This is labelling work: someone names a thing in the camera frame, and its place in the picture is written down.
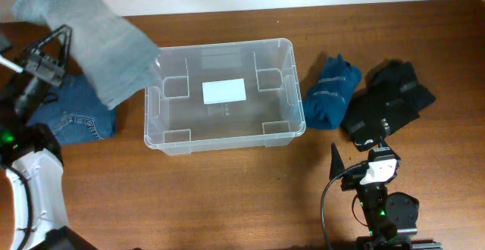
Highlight white label in box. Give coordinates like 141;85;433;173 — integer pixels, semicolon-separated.
202;78;246;105

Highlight light blue jeans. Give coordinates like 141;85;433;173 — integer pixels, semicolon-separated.
12;0;159;109

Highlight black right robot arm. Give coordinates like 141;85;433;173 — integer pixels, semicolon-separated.
321;139;443;250

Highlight clear plastic storage box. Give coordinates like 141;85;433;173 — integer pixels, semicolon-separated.
144;38;306;155

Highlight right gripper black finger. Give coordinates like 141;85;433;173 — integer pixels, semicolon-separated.
378;118;390;148
329;142;345;180

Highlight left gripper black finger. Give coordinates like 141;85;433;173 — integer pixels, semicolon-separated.
60;25;72;72
28;25;64;52

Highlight dark blue jeans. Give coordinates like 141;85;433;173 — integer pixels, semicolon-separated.
28;75;116;146

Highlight black folded garment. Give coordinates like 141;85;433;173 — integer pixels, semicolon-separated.
341;60;436;152

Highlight teal folded garment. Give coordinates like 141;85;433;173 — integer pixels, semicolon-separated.
302;54;362;130

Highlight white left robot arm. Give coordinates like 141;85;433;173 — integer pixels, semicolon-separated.
1;25;72;249

